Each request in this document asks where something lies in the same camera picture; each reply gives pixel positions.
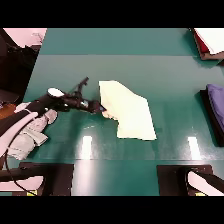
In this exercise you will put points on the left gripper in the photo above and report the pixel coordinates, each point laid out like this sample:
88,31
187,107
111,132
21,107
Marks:
90,106

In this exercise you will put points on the cream shirt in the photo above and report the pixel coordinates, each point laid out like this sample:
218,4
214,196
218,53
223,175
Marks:
130,111

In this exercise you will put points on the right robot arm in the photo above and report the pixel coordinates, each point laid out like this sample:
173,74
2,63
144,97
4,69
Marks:
204,181

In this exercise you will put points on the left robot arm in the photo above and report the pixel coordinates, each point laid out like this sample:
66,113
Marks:
20,123

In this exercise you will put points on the heap of clothes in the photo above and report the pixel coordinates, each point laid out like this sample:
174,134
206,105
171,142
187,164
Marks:
29,135

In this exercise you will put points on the purple garment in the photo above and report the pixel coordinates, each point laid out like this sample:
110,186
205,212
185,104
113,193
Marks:
217,100

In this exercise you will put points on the red garment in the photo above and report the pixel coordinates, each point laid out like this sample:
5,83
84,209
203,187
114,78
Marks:
201,43

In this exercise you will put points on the brown garment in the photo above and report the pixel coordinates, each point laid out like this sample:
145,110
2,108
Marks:
210,56

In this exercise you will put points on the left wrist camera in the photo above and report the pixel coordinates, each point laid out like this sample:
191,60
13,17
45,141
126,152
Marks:
80,87

